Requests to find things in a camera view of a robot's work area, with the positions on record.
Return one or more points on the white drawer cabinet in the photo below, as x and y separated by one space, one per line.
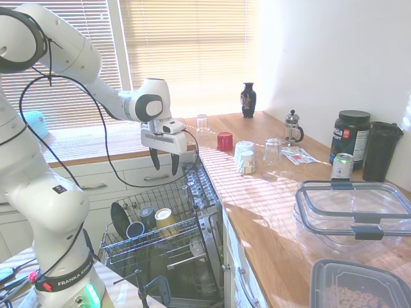
135 170

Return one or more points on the wide window blind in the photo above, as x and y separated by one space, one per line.
192 48

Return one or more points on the small clear drinking glass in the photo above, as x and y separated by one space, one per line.
202 125

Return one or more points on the large clear drinking glass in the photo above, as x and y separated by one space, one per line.
273 152

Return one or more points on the black shaker bottle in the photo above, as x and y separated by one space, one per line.
381 154

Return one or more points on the grey dishwasher cutlery tray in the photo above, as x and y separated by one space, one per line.
200 184

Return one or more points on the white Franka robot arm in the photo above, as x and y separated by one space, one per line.
64 54

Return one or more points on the glass french press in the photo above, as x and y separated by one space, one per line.
291 129

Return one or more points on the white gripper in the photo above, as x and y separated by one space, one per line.
160 141

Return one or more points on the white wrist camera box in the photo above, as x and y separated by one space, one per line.
173 126

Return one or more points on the clear plastic food container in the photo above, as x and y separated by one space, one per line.
321 239

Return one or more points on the black stand clamp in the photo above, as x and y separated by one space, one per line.
142 288

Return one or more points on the yellow mug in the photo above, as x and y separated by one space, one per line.
165 222

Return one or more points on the narrow window blind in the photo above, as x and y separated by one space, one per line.
80 96

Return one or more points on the black protein powder tub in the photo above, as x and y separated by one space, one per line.
350 138

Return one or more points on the printed paper leaflet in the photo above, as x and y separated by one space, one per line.
298 157

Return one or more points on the white ribbed cup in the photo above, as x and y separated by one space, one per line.
244 148

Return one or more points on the pink plastic connector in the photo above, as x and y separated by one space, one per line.
32 276

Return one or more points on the white patterned cup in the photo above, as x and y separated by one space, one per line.
248 165

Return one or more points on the clear lid with grey rim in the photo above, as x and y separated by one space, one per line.
359 199

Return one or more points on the dark container with snacks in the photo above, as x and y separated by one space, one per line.
346 288

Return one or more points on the teal box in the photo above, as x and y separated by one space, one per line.
35 125

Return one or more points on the white green drink can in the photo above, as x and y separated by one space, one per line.
342 168

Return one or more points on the red cup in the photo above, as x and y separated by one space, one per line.
224 142

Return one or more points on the white dish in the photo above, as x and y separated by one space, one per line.
196 247

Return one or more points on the navy blue mug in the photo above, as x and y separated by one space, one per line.
135 229

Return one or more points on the light blue plate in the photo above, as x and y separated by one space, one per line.
148 217

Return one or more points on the dark painted vase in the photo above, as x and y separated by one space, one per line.
248 102

